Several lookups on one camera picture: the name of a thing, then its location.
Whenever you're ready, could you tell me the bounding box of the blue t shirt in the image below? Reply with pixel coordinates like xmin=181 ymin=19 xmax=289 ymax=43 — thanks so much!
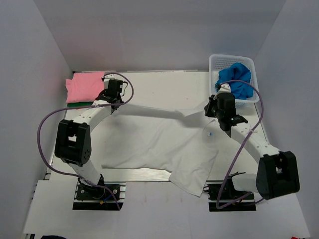
xmin=214 ymin=62 xmax=255 ymax=100

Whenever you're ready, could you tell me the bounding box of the white t shirt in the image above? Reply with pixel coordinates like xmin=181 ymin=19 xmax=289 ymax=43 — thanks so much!
xmin=100 ymin=105 xmax=218 ymax=197

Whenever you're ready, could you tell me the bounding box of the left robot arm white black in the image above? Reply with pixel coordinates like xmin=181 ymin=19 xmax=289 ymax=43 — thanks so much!
xmin=54 ymin=106 xmax=118 ymax=199

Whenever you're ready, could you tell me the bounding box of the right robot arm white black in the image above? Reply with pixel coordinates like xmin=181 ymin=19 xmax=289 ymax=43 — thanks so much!
xmin=204 ymin=93 xmax=300 ymax=200

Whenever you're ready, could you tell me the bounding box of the pink folded t shirt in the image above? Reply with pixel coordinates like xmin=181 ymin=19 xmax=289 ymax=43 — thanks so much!
xmin=65 ymin=71 xmax=104 ymax=104

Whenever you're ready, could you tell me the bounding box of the green folded t shirt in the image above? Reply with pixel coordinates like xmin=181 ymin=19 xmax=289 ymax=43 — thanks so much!
xmin=67 ymin=102 xmax=93 ymax=108

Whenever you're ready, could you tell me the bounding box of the white plastic basket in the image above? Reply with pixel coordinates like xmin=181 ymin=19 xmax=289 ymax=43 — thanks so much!
xmin=209 ymin=54 xmax=259 ymax=105

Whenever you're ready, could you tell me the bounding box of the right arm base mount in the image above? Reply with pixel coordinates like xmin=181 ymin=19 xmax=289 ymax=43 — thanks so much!
xmin=203 ymin=181 xmax=256 ymax=212

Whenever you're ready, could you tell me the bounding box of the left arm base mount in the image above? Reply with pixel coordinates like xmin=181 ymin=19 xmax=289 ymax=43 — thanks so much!
xmin=72 ymin=182 xmax=126 ymax=211

